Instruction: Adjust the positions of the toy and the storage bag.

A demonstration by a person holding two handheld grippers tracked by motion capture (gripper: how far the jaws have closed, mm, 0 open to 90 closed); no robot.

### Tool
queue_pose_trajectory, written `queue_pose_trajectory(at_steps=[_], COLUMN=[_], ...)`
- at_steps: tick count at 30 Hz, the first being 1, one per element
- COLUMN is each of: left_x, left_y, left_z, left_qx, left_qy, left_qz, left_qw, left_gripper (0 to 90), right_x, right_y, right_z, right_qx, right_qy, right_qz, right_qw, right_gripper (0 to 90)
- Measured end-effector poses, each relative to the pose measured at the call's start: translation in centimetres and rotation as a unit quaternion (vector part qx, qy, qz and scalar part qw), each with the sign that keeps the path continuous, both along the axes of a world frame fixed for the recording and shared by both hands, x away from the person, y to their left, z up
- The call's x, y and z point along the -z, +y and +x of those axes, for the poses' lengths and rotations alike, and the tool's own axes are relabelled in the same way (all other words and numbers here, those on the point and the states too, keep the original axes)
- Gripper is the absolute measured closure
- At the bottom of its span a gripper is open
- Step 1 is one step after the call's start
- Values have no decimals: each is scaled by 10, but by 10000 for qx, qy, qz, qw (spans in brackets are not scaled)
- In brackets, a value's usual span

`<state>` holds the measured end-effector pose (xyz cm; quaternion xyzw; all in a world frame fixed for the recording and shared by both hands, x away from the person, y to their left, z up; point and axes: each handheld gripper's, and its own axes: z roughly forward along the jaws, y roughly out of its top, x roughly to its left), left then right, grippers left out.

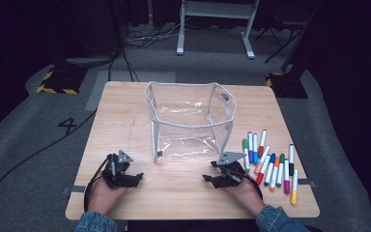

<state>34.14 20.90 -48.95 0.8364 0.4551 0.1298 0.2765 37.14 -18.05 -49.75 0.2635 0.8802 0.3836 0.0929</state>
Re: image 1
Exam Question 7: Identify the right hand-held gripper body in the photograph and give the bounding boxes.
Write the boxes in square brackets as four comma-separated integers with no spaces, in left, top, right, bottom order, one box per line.
[212,151,249,189]

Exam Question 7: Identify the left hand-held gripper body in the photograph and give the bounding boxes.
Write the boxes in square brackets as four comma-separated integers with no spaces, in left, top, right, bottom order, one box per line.
[101,149,142,189]

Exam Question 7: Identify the light green marker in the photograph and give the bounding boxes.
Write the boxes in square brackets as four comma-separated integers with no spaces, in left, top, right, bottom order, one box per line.
[242,138,251,173]

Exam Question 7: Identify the purple marker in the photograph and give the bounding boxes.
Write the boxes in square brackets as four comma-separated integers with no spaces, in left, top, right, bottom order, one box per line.
[247,130,254,163]

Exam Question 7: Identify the salmon pink marker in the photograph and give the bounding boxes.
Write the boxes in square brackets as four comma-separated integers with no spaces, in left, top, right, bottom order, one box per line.
[254,145,271,175]

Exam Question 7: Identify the clear plastic bag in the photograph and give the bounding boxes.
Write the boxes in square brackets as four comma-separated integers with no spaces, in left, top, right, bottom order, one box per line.
[144,80,238,163]

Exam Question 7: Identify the dark blue marker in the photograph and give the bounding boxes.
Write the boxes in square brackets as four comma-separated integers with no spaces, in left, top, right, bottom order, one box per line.
[264,153,276,188]

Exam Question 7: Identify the dark red marker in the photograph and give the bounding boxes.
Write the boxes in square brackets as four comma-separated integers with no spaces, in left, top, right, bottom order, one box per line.
[258,129,268,159]

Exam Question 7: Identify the orange marker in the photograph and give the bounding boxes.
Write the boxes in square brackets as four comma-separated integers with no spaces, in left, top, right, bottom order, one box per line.
[269,156,280,192]

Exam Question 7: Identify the dark green marker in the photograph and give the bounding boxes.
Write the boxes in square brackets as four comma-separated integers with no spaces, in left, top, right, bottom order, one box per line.
[275,153,286,189]

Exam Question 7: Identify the magenta marker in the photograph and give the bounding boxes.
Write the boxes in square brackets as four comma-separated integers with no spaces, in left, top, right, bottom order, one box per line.
[283,159,291,195]

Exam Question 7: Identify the black marker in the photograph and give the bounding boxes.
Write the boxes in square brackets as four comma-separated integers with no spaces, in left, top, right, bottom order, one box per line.
[288,143,295,177]

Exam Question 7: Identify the yellow marker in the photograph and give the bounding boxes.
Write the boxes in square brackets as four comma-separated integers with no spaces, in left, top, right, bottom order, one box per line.
[290,169,300,206]

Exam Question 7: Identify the person's right hand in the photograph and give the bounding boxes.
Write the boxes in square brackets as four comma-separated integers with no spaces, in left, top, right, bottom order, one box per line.
[224,175,267,218]

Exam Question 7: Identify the person's left hand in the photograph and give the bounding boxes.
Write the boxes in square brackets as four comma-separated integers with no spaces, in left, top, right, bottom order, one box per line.
[86,175,128,217]

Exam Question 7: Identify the grey tape strip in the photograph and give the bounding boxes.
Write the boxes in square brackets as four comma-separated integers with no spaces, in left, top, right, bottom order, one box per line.
[298,178,317,189]
[62,185,87,195]

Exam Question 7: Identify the black yellow striped stand base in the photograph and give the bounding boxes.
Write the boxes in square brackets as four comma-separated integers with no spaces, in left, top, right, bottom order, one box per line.
[265,71,309,100]
[36,66,89,96]

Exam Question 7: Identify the black tripod legs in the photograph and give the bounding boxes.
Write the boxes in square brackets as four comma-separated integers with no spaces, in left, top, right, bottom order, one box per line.
[254,22,305,64]

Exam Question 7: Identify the right hand-held gripper cable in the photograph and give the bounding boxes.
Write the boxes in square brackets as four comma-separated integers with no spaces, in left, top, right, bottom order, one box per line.
[244,172,265,201]

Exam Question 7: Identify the hand-held gripper cable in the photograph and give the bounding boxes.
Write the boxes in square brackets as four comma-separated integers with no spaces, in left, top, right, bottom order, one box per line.
[244,172,265,201]
[82,154,114,220]

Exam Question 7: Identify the left hand-held gripper cable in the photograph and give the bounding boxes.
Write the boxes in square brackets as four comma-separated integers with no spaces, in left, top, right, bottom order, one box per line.
[82,154,114,220]

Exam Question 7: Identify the long black floor cable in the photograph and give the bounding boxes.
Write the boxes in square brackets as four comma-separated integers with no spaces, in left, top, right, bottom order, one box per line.
[0,108,99,220]

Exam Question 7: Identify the black stand cables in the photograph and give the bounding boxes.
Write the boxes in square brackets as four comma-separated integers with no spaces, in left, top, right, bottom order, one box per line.
[106,47,140,83]

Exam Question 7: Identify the bundle of floor cables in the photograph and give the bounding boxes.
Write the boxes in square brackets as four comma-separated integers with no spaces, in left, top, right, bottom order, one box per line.
[125,22,183,50]

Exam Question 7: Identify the white desk frame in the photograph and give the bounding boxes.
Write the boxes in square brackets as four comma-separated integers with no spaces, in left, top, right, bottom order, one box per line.
[176,0,261,60]

